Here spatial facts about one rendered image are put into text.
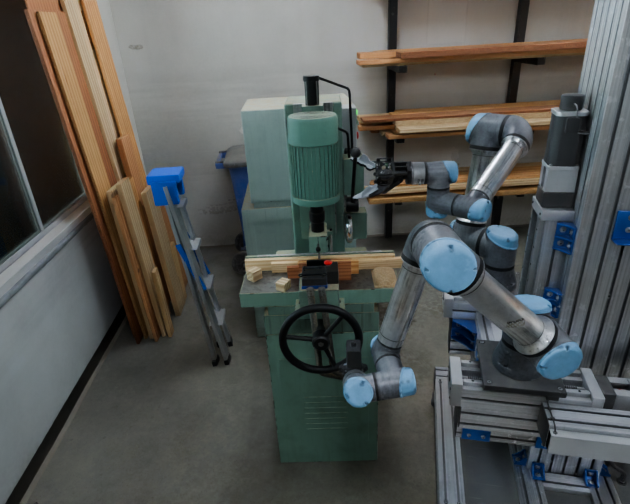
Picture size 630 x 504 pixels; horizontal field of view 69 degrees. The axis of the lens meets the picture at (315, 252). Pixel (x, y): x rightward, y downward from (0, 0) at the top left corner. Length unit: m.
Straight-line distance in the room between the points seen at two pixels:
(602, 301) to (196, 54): 3.25
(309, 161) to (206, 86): 2.45
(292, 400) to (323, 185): 0.92
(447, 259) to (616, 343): 0.83
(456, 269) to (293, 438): 1.34
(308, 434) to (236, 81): 2.76
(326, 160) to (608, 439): 1.17
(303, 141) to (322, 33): 2.38
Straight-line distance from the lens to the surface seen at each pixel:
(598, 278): 1.61
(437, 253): 1.05
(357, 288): 1.72
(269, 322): 1.79
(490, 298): 1.17
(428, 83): 4.08
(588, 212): 1.51
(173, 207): 2.42
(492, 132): 1.84
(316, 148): 1.59
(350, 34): 3.93
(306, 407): 2.06
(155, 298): 3.09
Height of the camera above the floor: 1.78
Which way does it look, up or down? 26 degrees down
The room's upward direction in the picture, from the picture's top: 3 degrees counter-clockwise
